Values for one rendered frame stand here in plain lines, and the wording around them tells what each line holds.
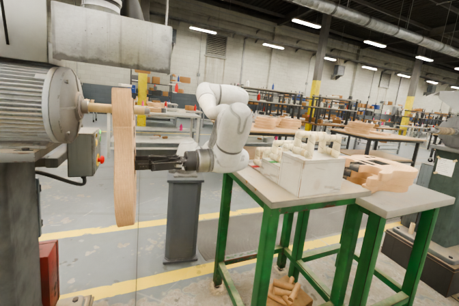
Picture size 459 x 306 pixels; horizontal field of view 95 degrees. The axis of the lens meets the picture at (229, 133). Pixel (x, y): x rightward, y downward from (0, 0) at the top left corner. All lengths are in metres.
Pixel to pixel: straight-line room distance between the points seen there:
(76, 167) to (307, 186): 1.02
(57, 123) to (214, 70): 11.91
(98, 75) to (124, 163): 11.46
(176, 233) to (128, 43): 1.47
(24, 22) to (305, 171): 1.06
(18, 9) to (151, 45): 0.35
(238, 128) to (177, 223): 1.26
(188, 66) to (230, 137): 11.52
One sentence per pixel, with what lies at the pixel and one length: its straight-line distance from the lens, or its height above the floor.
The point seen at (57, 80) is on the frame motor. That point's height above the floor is 1.33.
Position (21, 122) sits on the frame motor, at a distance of 0.83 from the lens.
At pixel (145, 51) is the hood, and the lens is 0.72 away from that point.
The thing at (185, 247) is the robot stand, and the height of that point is 0.12.
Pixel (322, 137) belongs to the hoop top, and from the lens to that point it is 1.01.
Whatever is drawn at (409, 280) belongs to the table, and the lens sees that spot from 1.97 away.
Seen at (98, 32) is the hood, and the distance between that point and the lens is 0.74.
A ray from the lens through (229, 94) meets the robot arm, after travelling 1.25.
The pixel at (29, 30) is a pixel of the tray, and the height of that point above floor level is 1.46.
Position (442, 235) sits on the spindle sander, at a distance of 2.63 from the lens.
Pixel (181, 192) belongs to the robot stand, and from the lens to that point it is 1.70.
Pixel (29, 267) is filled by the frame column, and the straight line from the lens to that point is 1.16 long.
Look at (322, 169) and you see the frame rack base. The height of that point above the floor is 1.05.
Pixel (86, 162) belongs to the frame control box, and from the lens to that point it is 1.13.
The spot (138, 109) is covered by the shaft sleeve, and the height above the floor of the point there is 1.25.
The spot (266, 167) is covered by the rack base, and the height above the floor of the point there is 0.98.
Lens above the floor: 1.33
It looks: 9 degrees down
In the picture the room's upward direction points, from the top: 6 degrees clockwise
